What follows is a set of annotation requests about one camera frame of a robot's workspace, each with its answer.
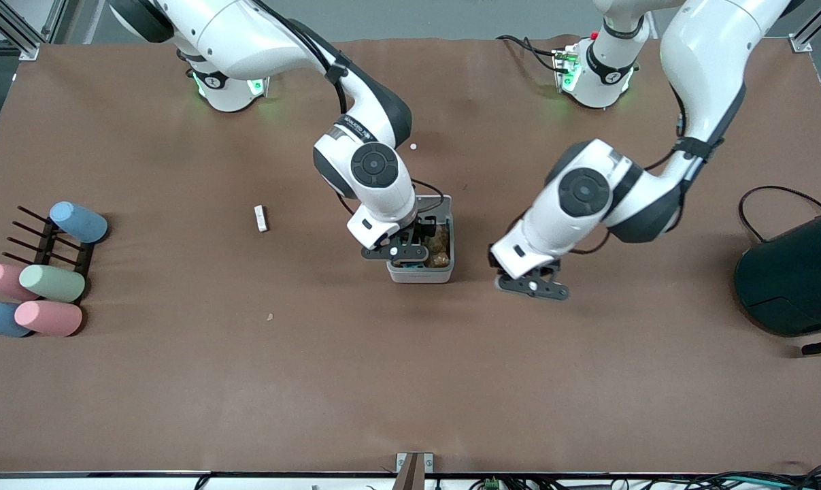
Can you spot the green terminal connector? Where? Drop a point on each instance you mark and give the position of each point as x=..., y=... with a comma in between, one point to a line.
x=492, y=484

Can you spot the small white box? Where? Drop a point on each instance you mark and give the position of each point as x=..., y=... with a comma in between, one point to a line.
x=261, y=218

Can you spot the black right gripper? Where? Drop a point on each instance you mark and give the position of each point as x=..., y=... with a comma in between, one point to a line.
x=425, y=229

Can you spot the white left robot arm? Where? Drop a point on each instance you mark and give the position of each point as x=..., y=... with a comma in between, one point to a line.
x=702, y=54

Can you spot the small grey desktop bin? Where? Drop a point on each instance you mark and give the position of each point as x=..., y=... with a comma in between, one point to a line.
x=420, y=275

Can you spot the small grey bin lid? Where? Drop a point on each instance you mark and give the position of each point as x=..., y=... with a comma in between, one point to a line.
x=441, y=203

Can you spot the metal table edge bracket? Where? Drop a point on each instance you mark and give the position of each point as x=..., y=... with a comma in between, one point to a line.
x=413, y=466

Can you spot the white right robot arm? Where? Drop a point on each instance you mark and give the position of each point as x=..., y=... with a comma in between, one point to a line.
x=247, y=34

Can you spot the brown snack packet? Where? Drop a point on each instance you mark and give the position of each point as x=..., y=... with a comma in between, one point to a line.
x=441, y=246

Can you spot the black cup rack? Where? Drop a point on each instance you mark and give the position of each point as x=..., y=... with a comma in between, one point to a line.
x=46, y=241

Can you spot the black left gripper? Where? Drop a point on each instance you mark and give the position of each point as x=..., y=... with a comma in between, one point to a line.
x=546, y=270

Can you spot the large dark teal bin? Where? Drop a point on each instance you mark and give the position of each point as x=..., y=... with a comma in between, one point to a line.
x=791, y=279

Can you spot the green cup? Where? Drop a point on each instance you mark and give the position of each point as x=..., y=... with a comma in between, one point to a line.
x=53, y=284

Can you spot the aluminium frame profile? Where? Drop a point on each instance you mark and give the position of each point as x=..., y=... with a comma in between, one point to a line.
x=15, y=30
x=815, y=27

